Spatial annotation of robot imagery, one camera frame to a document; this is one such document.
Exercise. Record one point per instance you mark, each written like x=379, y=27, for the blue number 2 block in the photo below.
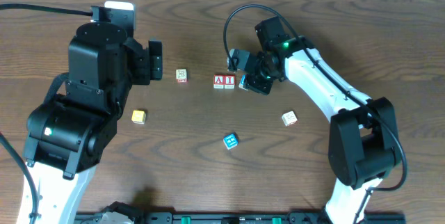
x=241, y=84

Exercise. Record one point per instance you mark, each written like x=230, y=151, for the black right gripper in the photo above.
x=259, y=85

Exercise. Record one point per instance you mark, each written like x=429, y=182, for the red letter I block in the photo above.
x=230, y=81

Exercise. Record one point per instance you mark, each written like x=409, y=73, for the white red-sided block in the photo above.
x=181, y=76

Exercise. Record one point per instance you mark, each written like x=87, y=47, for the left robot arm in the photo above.
x=69, y=131

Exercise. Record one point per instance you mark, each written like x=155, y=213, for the yellow block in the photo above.
x=138, y=117

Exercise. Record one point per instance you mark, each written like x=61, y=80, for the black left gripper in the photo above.
x=154, y=60

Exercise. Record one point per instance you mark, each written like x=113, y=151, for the red letter A block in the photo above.
x=219, y=81

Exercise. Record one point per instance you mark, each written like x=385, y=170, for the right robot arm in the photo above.
x=363, y=142

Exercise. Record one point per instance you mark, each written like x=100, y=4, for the blue top block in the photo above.
x=230, y=141

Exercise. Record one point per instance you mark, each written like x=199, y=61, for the white M letter block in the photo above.
x=289, y=118

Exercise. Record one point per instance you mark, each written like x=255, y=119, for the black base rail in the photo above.
x=118, y=212

